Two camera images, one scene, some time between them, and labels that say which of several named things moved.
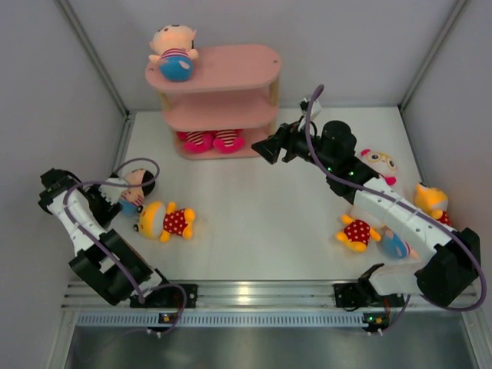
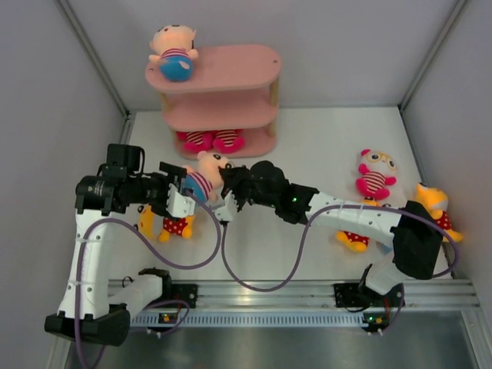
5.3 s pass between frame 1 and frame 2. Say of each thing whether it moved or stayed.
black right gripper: moved
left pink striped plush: stayed
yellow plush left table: stayed
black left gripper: moved
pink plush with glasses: stayed
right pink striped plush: stayed
